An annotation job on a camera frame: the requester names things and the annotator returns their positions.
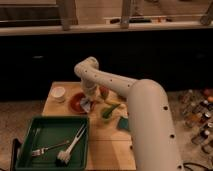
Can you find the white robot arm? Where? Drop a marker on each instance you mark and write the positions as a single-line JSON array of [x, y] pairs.
[[154, 140]]

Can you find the light blue towel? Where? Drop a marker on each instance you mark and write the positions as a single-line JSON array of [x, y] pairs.
[[86, 104]]

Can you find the teal sponge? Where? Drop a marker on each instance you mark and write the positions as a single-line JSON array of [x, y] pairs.
[[123, 124]]

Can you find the spice jar group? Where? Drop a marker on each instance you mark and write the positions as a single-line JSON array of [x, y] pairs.
[[195, 114]]

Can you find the metal fork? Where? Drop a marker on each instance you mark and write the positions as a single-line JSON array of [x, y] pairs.
[[42, 150]]

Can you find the green plastic tray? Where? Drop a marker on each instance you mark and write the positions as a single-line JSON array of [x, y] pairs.
[[51, 130]]

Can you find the green bowl with vegetable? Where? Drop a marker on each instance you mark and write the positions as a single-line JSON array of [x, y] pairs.
[[106, 112]]

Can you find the orange carrot toy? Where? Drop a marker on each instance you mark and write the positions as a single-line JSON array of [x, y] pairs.
[[104, 92]]

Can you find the red bowl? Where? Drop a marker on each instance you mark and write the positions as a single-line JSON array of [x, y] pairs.
[[74, 103]]

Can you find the yellow banana toy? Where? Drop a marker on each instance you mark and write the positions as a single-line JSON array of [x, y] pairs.
[[120, 104]]

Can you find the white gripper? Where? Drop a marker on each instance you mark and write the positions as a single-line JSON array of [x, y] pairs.
[[89, 89]]

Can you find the white dish brush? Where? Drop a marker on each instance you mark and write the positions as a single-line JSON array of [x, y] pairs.
[[64, 156]]

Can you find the black chair frame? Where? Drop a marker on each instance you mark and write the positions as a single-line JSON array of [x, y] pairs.
[[16, 145]]

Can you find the small white cup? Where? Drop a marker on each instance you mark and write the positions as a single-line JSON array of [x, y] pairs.
[[58, 94]]

